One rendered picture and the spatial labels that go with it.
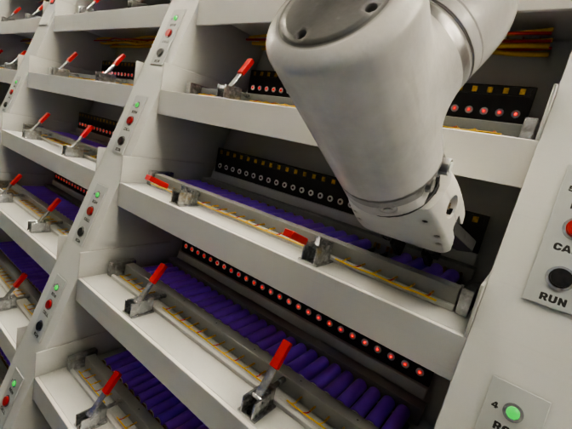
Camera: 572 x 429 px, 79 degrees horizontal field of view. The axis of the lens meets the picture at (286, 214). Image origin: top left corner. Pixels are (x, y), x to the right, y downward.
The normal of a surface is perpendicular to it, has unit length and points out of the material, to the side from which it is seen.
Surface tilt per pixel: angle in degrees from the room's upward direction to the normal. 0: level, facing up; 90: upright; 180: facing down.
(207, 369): 18
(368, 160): 154
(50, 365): 90
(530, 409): 90
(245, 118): 108
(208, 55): 90
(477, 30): 100
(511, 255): 90
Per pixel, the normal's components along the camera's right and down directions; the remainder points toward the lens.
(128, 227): 0.77, 0.28
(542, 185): -0.51, -0.26
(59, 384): 0.20, -0.96
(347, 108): -0.13, 0.89
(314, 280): -0.60, 0.04
